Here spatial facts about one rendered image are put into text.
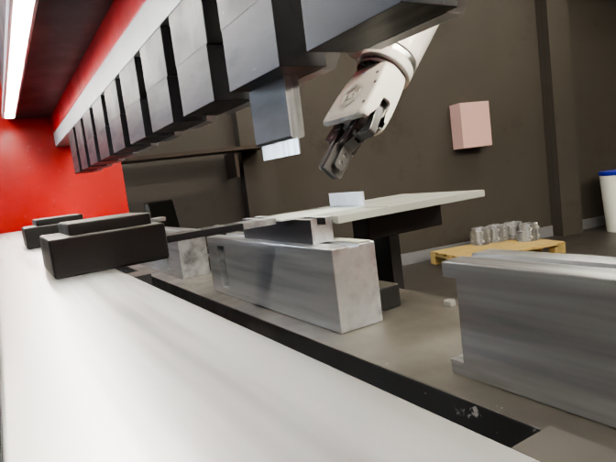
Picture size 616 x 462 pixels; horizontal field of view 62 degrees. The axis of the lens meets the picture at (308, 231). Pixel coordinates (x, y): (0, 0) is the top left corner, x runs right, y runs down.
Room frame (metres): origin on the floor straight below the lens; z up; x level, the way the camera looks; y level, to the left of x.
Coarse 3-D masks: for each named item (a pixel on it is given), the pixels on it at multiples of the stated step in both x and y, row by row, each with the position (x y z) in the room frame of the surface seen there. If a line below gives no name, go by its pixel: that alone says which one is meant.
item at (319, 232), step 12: (264, 216) 0.77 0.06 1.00; (252, 228) 0.76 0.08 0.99; (264, 228) 0.72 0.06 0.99; (276, 228) 0.69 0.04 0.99; (288, 228) 0.66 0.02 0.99; (300, 228) 0.63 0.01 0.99; (312, 228) 0.61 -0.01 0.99; (324, 228) 0.62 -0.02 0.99; (276, 240) 0.69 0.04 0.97; (288, 240) 0.66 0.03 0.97; (300, 240) 0.64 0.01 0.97; (312, 240) 0.61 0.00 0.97; (324, 240) 0.62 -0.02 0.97
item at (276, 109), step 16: (288, 80) 0.64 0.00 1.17; (256, 96) 0.71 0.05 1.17; (272, 96) 0.67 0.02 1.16; (288, 96) 0.64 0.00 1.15; (256, 112) 0.71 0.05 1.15; (272, 112) 0.67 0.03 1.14; (288, 112) 0.64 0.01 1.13; (256, 128) 0.72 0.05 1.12; (272, 128) 0.68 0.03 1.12; (288, 128) 0.64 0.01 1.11; (256, 144) 0.72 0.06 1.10; (272, 144) 0.70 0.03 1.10; (288, 144) 0.67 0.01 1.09
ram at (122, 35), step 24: (120, 0) 1.13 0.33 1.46; (144, 0) 0.98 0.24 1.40; (168, 0) 0.87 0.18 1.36; (120, 24) 1.15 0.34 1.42; (144, 24) 1.00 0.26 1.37; (168, 24) 0.92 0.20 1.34; (96, 48) 1.40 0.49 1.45; (120, 48) 1.18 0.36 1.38; (96, 72) 1.44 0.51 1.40; (72, 96) 1.85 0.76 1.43; (96, 96) 1.49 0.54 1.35; (72, 120) 1.93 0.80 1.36
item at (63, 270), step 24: (120, 216) 0.52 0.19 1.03; (144, 216) 0.53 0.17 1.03; (48, 240) 0.48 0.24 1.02; (72, 240) 0.49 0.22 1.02; (96, 240) 0.50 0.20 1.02; (120, 240) 0.51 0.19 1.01; (144, 240) 0.52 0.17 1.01; (168, 240) 0.58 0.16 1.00; (48, 264) 0.52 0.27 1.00; (72, 264) 0.49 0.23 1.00; (96, 264) 0.50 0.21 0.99; (120, 264) 0.51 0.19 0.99
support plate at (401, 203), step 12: (432, 192) 0.83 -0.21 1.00; (444, 192) 0.79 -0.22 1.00; (456, 192) 0.76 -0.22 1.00; (468, 192) 0.74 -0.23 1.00; (480, 192) 0.75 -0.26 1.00; (372, 204) 0.73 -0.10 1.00; (384, 204) 0.70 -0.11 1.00; (396, 204) 0.67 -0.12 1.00; (408, 204) 0.68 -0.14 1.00; (420, 204) 0.69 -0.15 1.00; (432, 204) 0.70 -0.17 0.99; (336, 216) 0.62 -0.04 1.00; (348, 216) 0.63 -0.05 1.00; (360, 216) 0.64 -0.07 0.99; (372, 216) 0.65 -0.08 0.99
